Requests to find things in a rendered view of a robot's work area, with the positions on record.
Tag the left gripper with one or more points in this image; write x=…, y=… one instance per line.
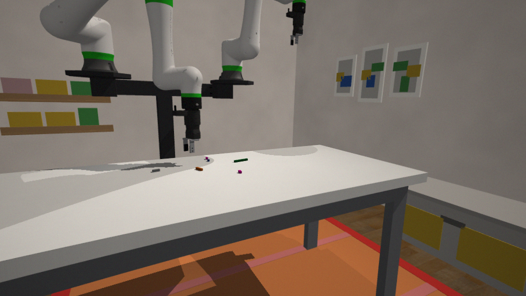
x=297, y=13

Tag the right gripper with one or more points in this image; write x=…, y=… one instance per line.
x=192, y=120

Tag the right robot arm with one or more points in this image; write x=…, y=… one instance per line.
x=73, y=20

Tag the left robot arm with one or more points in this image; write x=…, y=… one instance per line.
x=246, y=47

